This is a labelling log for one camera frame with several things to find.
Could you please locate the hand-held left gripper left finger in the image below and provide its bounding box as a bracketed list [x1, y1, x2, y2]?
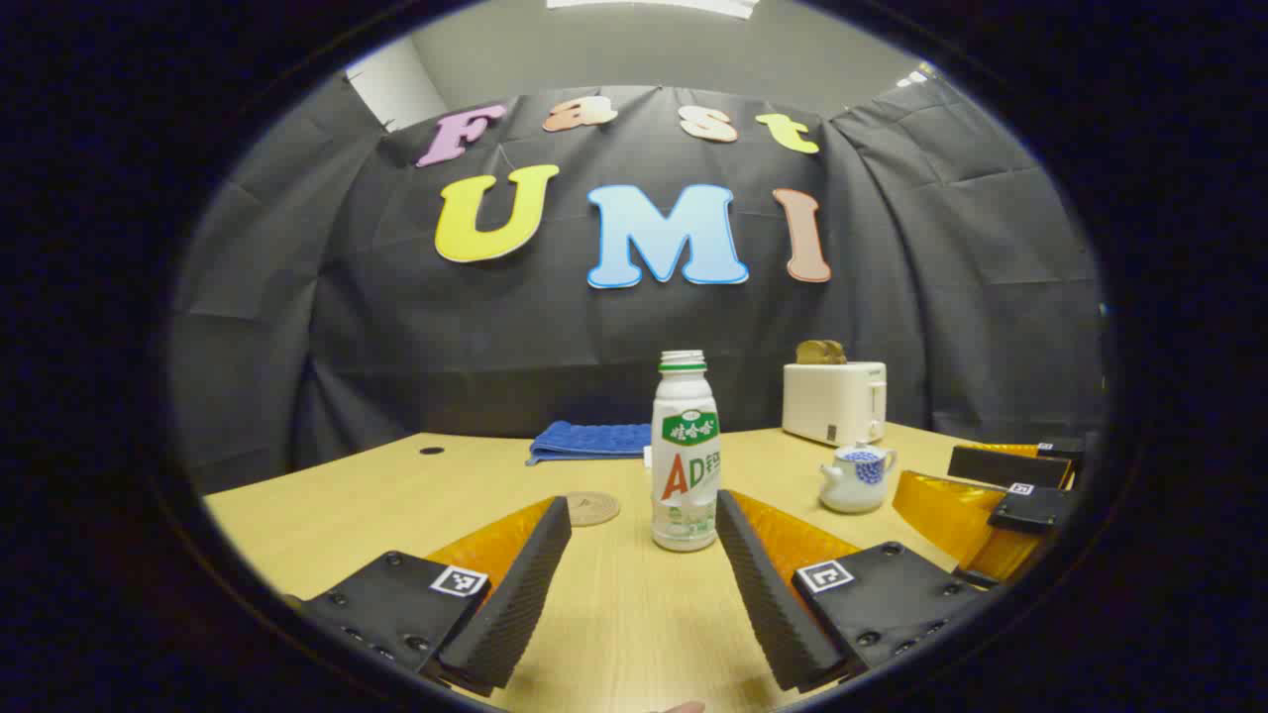
[287, 495, 574, 697]

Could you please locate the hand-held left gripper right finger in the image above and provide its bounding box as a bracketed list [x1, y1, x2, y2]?
[715, 489, 990, 694]

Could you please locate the round wooden coaster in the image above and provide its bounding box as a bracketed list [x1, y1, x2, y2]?
[563, 491, 621, 527]

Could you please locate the white teacup blue pattern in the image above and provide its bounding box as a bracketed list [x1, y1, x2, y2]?
[818, 443, 898, 514]

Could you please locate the white water bottle green label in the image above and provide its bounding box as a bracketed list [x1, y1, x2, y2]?
[651, 350, 721, 553]

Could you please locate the blue folded cloth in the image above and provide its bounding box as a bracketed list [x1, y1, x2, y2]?
[526, 421, 653, 466]

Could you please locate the white toaster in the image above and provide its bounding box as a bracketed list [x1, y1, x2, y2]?
[782, 361, 888, 448]

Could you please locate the ceiling light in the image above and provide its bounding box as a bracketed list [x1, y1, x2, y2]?
[545, 0, 759, 20]

